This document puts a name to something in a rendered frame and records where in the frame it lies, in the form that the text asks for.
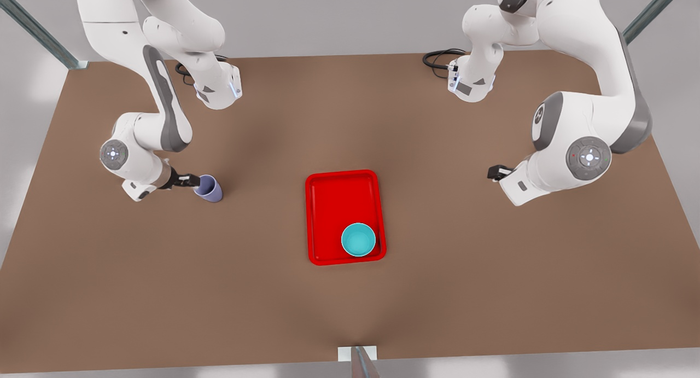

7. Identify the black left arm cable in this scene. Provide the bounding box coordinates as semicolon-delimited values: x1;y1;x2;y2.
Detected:
422;49;467;80

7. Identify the teal bowl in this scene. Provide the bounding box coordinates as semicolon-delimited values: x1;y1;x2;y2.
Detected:
341;223;377;258

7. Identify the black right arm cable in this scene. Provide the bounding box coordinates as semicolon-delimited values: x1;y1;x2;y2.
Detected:
175;55;229;86

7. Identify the lavender cup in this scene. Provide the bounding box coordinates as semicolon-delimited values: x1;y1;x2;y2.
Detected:
194;175;224;203

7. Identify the silver frame post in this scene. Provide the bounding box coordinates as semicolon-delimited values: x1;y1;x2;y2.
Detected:
338;345;381;378
623;0;689;45
0;0;88;71

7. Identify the red tray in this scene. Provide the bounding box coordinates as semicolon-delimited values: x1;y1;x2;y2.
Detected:
305;170;387;266

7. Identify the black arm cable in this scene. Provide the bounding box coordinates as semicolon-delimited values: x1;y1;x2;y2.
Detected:
422;49;467;80
175;55;229;86

